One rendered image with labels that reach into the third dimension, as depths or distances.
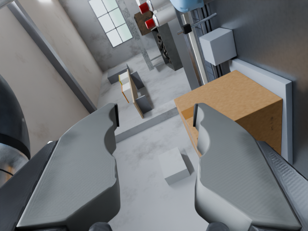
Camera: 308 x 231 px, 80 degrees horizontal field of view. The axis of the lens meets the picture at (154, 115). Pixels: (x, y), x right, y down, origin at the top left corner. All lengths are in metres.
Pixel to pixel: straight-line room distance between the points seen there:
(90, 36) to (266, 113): 8.47
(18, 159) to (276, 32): 0.59
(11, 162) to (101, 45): 8.66
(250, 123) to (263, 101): 0.08
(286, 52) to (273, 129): 0.24
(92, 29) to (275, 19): 8.39
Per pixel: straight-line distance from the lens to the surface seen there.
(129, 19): 5.42
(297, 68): 0.59
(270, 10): 0.59
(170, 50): 3.31
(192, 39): 0.96
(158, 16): 0.86
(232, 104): 0.64
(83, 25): 8.82
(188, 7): 0.40
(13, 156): 0.24
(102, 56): 8.94
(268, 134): 0.72
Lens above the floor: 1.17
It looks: 4 degrees up
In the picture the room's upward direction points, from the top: 115 degrees counter-clockwise
